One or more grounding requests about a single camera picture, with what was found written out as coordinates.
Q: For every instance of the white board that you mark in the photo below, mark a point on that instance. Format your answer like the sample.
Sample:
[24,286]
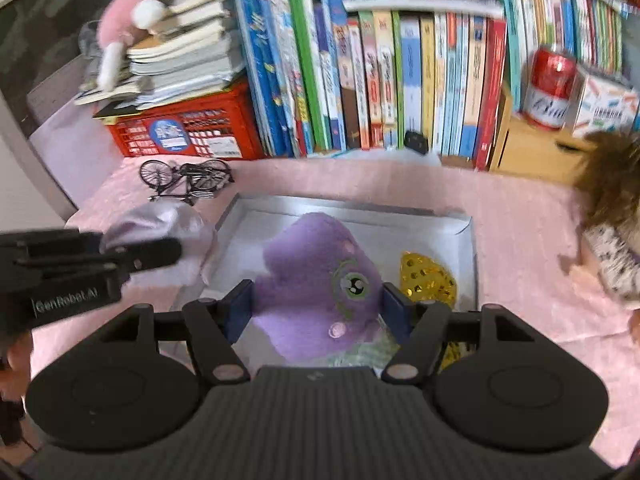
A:
[60,125]

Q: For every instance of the row of colourful books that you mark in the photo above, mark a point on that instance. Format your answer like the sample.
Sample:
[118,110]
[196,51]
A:
[380,75]

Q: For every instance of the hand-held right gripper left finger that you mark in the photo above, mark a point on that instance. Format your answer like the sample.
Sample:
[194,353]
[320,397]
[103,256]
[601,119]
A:
[239,310]

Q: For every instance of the wooden drawer box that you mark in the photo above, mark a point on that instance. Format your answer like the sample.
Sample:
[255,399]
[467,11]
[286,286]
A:
[530,150]

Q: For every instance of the brown-haired doll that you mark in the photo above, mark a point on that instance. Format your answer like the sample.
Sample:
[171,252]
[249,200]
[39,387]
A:
[610,170]

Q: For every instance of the grey plush toy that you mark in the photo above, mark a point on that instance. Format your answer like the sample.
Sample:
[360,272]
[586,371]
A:
[90,45]

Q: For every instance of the stack of flat books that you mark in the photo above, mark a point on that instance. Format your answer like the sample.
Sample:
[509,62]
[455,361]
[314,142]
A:
[190,60]

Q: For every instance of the purple plush toy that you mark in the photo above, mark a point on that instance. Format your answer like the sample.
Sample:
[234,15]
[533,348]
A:
[305,270]

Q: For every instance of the white printed carton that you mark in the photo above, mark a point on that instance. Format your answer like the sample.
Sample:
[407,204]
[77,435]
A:
[605,100]

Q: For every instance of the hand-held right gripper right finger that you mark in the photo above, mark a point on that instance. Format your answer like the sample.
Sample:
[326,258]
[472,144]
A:
[395,310]

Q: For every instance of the red beer can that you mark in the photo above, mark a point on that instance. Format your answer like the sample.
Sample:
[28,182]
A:
[547,85]

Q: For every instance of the gold sequin heart pouch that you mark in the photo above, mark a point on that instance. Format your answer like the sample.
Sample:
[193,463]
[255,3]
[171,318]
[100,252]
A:
[425,275]

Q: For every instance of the pink plush bunny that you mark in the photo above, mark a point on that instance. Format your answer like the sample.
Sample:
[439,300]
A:
[120,20]

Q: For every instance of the white cardboard box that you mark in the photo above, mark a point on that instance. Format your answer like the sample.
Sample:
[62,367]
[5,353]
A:
[260,215]

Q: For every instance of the black model bicycle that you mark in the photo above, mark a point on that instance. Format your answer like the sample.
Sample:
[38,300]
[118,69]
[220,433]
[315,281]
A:
[195,175]

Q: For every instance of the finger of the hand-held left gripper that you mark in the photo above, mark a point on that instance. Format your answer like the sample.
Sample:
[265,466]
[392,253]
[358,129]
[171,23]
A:
[155,252]

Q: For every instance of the red plastic crate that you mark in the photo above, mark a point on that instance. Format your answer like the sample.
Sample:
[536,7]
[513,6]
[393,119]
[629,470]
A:
[220,125]

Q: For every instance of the small black case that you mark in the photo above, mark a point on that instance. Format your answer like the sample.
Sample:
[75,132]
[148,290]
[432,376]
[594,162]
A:
[416,142]

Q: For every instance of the person's left hand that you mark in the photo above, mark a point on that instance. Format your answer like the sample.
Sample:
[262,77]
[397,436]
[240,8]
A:
[17,365]

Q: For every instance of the pink tablecloth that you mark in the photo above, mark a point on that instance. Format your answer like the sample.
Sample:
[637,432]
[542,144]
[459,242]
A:
[500,220]

